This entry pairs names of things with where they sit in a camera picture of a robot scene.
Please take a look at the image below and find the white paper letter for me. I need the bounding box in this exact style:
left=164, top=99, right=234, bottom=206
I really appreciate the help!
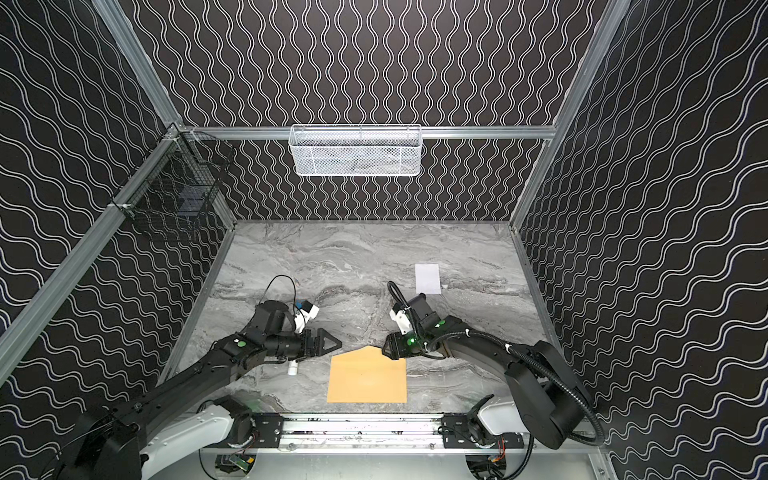
left=414, top=264, right=442, bottom=295

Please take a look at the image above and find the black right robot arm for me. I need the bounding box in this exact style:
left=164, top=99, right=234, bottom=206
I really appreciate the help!
left=382, top=293, right=604, bottom=449

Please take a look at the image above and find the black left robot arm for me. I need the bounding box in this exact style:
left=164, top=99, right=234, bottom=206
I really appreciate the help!
left=52, top=300, right=342, bottom=479

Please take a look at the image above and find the brown paper envelope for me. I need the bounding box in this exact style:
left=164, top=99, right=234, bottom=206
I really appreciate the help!
left=327, top=346, right=408, bottom=404

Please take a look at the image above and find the aluminium back crossbar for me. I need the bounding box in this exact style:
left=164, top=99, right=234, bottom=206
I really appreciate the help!
left=183, top=125, right=556, bottom=141

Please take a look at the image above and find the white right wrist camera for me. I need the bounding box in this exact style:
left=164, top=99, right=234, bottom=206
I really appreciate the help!
left=389, top=307, right=413, bottom=335

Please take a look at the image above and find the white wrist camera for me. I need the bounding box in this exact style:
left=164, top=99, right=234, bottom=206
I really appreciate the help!
left=294, top=300, right=319, bottom=334
left=389, top=307, right=413, bottom=335

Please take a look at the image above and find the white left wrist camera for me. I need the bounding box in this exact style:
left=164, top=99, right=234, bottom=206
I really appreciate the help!
left=294, top=300, right=319, bottom=334

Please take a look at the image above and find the thin black left cable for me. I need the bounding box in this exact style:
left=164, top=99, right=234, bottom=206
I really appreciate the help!
left=260, top=274, right=299, bottom=319

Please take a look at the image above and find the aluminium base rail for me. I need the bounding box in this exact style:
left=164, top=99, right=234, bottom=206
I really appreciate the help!
left=119, top=411, right=607, bottom=455

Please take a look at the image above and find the white wire mesh basket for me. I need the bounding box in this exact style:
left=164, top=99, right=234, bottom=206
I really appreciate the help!
left=288, top=124, right=423, bottom=177

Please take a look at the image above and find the black wire basket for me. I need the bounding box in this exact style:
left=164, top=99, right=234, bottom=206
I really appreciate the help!
left=117, top=132, right=235, bottom=244

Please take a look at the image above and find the black corrugated cable conduit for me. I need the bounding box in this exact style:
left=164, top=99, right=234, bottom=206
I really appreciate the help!
left=386, top=280, right=607, bottom=448

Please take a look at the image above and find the aluminium left side rail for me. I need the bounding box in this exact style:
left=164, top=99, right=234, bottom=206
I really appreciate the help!
left=1, top=124, right=180, bottom=381

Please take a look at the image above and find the aluminium frame corner post right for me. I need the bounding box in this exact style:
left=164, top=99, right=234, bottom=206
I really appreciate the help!
left=510, top=0, right=631, bottom=231

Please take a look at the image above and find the aluminium frame corner post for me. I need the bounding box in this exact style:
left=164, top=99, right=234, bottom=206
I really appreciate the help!
left=92, top=0, right=183, bottom=127
left=510, top=0, right=631, bottom=231

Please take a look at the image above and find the aluminium frame corner post left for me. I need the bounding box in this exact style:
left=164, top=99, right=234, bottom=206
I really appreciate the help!
left=92, top=0, right=183, bottom=127

